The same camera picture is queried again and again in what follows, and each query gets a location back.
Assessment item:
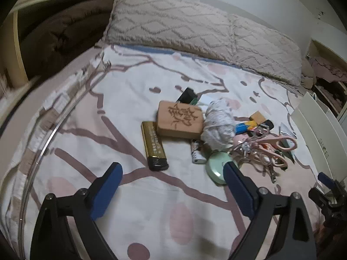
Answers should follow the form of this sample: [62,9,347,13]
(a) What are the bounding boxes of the gold black lighter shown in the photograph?
[141,121,169,171]

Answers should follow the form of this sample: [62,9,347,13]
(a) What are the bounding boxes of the white shoe box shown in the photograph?
[292,93,346,181]

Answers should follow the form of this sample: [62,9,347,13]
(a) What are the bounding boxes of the white sachet packet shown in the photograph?
[279,123,297,140]

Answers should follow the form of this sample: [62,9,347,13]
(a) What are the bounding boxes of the keyring with keys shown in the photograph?
[230,140,283,184]

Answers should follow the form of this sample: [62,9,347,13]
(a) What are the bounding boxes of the black red small item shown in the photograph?
[247,122,274,137]

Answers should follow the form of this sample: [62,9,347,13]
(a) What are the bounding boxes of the mint green round tape measure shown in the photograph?
[205,151,237,185]

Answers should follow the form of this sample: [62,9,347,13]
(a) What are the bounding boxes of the small brown cardboard box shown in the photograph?
[249,111,266,125]

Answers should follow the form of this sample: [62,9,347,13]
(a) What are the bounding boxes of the crumpled white cloth ball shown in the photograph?
[201,99,236,151]

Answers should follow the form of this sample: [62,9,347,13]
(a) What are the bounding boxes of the engraved wooden block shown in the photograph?
[156,100,204,139]

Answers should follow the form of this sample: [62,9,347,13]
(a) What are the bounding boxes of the black green small box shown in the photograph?
[177,88,198,105]

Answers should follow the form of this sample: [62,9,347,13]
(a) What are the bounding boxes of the beige textured pillow right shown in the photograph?
[227,13,303,88]

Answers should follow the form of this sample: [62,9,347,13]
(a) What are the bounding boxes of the beige textured pillow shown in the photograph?
[98,0,234,63]
[227,13,303,88]

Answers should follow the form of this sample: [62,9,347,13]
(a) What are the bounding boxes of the brown blanket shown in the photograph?
[18,0,113,79]

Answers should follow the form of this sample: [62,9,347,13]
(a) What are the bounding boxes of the beige textured pillow left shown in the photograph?
[98,0,234,63]

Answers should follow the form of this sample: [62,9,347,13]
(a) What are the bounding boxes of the pink handled scissors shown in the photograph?
[233,135,298,168]

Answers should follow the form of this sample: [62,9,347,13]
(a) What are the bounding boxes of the wall shelf with clothes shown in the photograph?
[301,39,346,118]

